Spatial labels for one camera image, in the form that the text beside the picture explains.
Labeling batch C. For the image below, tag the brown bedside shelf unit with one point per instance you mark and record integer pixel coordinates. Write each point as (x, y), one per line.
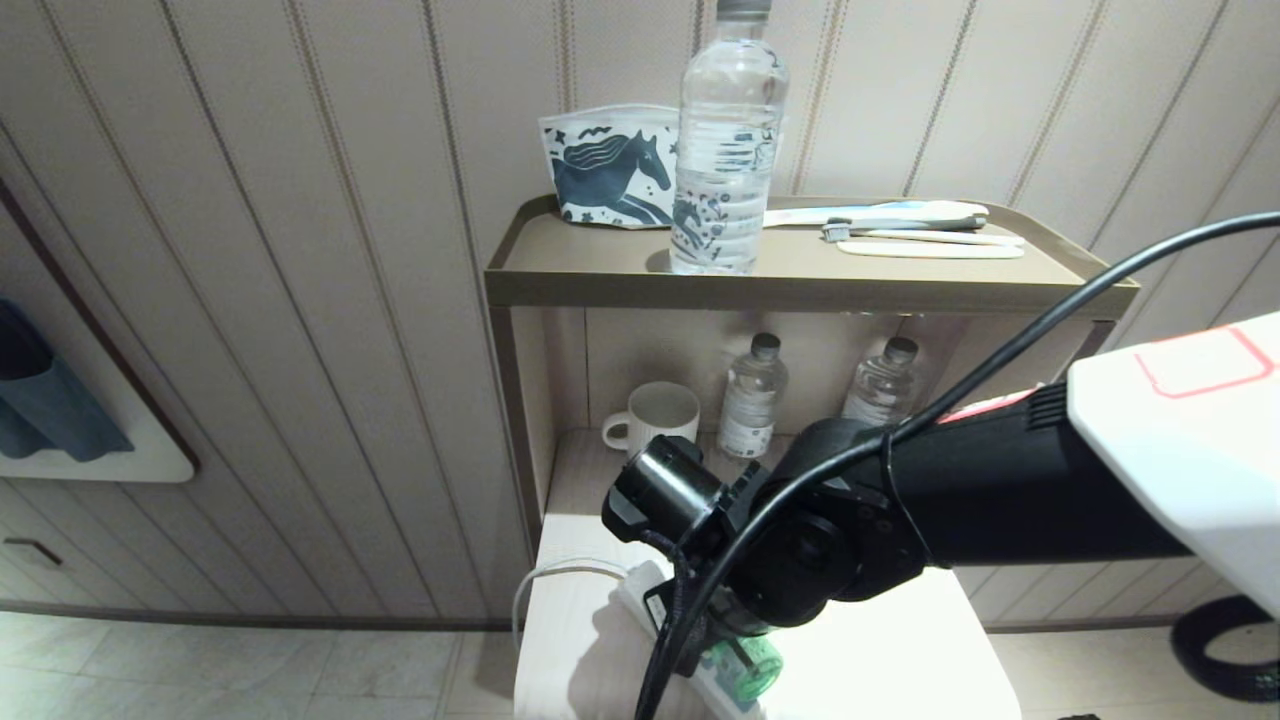
(800, 285)

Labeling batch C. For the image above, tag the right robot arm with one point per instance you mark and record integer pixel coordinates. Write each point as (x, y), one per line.
(1000, 500)

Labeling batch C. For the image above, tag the white ceramic mug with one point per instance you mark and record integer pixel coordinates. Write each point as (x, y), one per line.
(660, 415)

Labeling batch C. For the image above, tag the white wall tray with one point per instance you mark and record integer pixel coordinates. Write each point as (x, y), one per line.
(150, 460)

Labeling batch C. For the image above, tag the white toothbrush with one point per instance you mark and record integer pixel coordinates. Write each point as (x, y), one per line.
(930, 237)

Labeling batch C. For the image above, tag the white power strip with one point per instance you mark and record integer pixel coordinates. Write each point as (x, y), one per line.
(638, 590)

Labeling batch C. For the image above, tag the small clear water bottle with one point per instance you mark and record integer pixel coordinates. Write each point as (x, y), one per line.
(752, 400)
(880, 390)

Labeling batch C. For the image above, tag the large clear water bottle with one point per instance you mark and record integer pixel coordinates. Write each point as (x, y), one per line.
(722, 150)

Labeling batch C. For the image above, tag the green mosquito repellent device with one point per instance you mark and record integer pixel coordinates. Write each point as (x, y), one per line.
(752, 668)

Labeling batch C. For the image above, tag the blue cloth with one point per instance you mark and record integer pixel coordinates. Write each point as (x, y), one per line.
(55, 410)

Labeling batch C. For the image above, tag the white flat comb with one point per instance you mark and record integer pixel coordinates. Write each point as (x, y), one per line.
(930, 250)

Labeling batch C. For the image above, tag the horse print pouch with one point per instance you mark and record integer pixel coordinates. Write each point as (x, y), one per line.
(605, 170)

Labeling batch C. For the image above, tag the black round object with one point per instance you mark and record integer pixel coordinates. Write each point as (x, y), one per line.
(1200, 650)

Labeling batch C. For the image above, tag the white toothpaste tube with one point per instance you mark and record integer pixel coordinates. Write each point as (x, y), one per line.
(880, 212)

